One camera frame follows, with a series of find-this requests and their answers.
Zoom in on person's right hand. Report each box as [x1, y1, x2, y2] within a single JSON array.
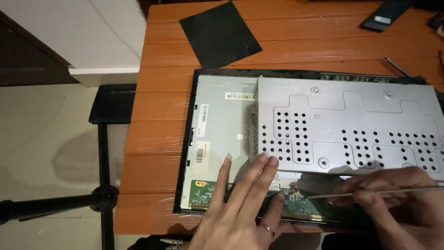
[[328, 166, 444, 250]]

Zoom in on person's left hand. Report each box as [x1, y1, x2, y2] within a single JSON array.
[[187, 152, 289, 250]]

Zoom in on thin metal prying tool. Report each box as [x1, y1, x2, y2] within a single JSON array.
[[307, 186, 444, 200]]

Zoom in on perforated metal shield cover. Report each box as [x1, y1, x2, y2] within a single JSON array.
[[249, 76, 444, 182]]

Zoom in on thin metal rod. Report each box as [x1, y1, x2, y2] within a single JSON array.
[[385, 57, 414, 78]]

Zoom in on green circuit board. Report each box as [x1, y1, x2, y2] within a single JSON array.
[[190, 179, 332, 221]]

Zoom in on opened black-framed monitor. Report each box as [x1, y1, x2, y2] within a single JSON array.
[[173, 68, 444, 230]]

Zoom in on black device with grey label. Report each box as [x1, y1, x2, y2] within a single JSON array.
[[360, 0, 414, 33]]

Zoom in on small white plastic parts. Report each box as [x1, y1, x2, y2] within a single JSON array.
[[160, 238, 184, 250]]

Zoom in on black square sheet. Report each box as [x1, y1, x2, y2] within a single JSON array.
[[179, 1, 263, 70]]

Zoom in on black metal stand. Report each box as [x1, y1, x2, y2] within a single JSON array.
[[0, 84, 137, 250]]

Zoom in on dark brown wooden door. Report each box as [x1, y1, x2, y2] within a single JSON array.
[[0, 10, 81, 87]]

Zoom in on white flat ribbon cable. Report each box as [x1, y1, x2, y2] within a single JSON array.
[[255, 172, 303, 192]]

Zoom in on silver finger ring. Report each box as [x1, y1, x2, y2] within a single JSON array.
[[260, 224, 276, 238]]

